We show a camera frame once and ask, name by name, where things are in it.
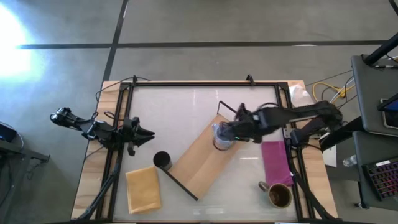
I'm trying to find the grey desk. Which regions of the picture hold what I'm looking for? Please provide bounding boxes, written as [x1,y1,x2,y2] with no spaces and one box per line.
[350,54,398,210]

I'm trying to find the brown ceramic mug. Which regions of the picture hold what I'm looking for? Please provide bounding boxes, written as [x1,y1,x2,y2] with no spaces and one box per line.
[258,181,294,209]

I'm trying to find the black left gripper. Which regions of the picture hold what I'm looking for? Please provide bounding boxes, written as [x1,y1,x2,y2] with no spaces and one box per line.
[123,116,155,157]

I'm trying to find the black keyboard with lit keys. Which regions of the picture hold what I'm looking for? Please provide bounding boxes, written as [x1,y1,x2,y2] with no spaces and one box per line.
[362,157,398,202]

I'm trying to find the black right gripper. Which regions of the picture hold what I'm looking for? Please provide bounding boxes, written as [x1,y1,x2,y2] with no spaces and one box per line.
[217,104,268,144]

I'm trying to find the yellow cloth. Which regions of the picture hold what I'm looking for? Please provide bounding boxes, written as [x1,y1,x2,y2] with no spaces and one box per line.
[125,166,162,215]

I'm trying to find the white paper sheet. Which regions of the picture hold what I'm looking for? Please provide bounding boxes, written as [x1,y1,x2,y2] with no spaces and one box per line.
[322,144,338,168]

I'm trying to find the tablet with dark case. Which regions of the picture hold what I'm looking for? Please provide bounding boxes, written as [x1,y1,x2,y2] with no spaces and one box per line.
[377,93,398,130]

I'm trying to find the magenta cloth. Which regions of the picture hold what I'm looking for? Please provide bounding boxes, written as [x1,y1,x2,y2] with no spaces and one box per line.
[261,140,294,187]

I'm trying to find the black metal table frame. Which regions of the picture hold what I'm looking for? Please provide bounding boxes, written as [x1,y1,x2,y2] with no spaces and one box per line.
[95,74,340,222]

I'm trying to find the clear water bottle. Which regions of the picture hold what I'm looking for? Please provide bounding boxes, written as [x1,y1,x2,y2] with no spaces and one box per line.
[342,154,358,167]

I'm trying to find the black cup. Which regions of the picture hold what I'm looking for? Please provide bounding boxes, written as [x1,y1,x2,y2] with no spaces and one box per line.
[152,151,173,172]

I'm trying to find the black pole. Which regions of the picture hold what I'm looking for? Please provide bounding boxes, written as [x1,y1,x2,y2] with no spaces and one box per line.
[363,32,398,66]

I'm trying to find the clear plastic bag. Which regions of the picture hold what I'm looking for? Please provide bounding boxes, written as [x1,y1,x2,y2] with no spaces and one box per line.
[288,83,315,108]

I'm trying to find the yellow cable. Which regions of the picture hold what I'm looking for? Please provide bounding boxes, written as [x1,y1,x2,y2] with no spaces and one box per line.
[312,82,356,104]

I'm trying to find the thin black cable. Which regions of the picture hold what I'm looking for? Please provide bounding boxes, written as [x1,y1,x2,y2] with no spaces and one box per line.
[94,75,152,105]

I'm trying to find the pale blue cup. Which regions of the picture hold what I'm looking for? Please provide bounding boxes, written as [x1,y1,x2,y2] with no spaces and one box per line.
[211,123,234,152]

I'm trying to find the wooden tray with black handles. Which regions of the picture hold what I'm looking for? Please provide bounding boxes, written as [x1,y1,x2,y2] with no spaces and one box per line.
[160,100,249,202]

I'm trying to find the black support strut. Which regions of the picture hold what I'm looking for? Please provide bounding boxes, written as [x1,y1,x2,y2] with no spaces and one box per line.
[289,161,334,220]
[77,149,123,220]

